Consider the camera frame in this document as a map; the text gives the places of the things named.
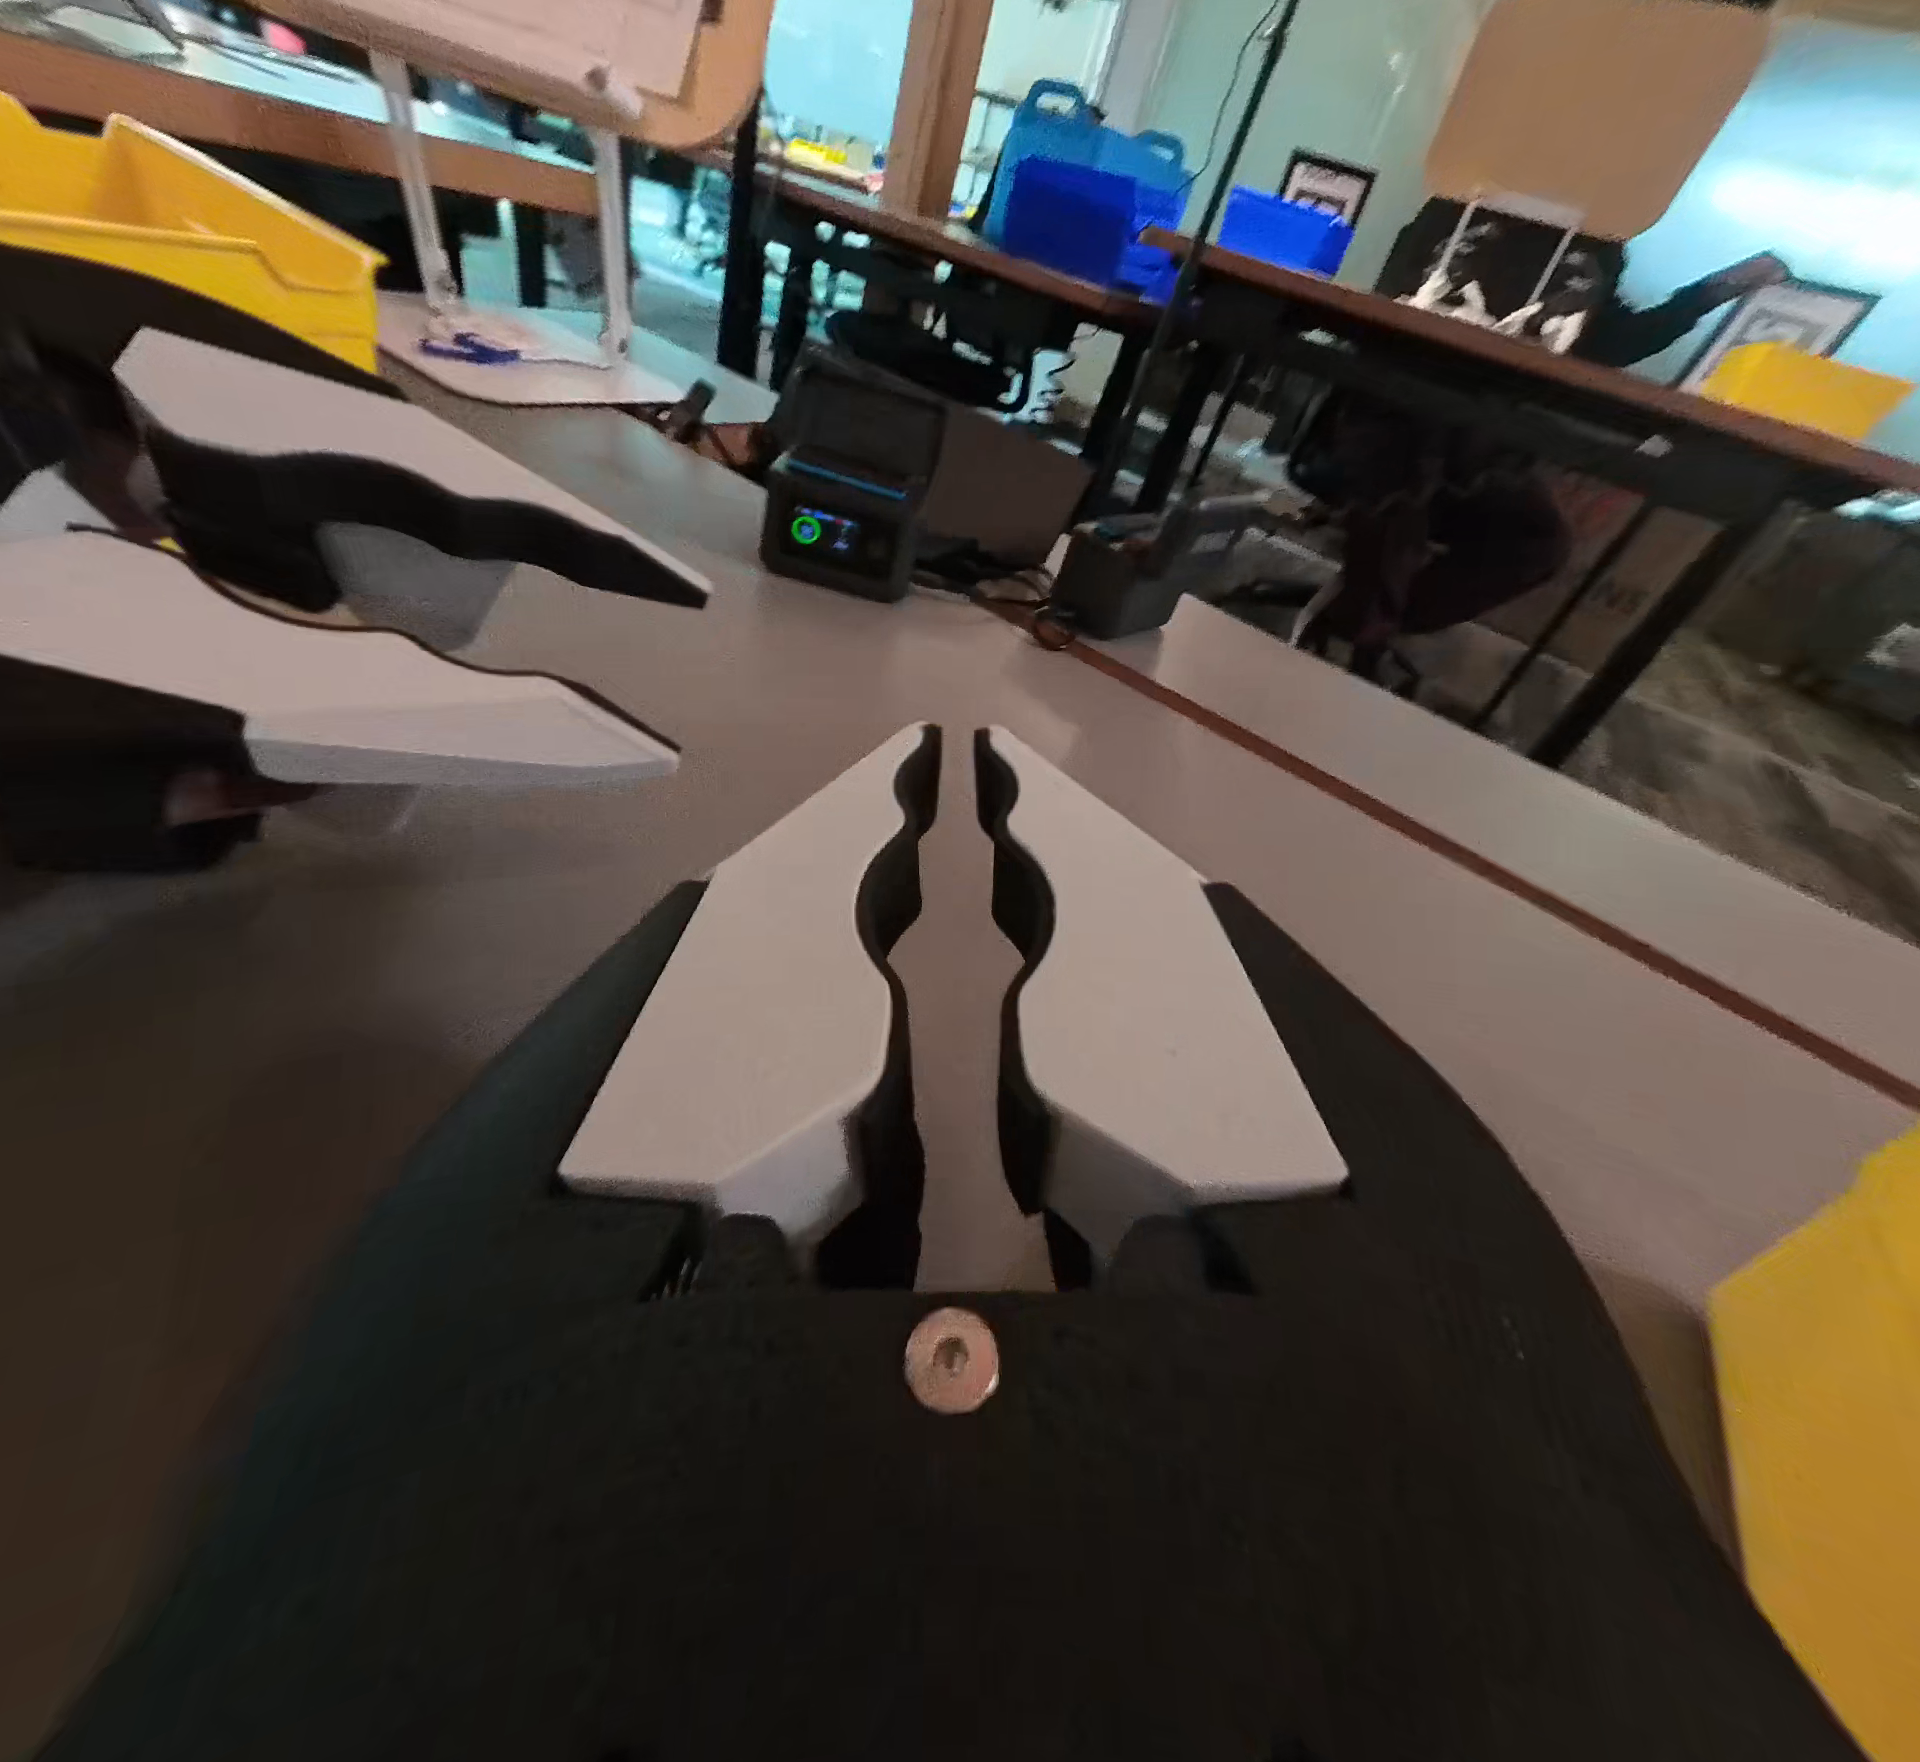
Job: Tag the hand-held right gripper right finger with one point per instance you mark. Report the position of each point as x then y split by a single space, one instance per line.
1169 1042

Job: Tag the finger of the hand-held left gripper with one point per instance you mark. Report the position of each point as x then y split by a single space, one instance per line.
375 712
301 419

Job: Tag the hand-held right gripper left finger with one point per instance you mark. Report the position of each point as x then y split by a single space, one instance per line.
735 1042

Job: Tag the yellow plastic bin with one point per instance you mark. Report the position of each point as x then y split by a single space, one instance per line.
1830 1418
179 217
1799 390

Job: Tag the wooden table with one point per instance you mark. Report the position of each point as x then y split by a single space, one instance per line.
301 135

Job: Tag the clear acrylic stand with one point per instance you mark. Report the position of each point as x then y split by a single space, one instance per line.
607 233

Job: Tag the dark grey adapter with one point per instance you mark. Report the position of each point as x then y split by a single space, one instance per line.
1126 577

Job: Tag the black device with display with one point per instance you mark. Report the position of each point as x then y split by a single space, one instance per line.
847 472

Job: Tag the grey box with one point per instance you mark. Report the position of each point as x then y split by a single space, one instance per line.
1005 481

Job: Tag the cardboard box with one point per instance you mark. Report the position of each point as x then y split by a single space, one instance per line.
1620 577

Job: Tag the blue plastic container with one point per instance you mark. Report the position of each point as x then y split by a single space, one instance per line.
1073 194

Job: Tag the blue plastic bin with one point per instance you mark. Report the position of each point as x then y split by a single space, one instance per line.
1282 229

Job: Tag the black framed picture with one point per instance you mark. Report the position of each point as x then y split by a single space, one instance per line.
1785 322
1325 194

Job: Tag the black light stand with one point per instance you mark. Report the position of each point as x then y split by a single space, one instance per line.
1253 97

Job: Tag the brown table with black frame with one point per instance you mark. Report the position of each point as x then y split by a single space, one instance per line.
1501 359
960 241

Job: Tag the wooden post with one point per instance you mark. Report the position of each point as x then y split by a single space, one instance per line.
952 23

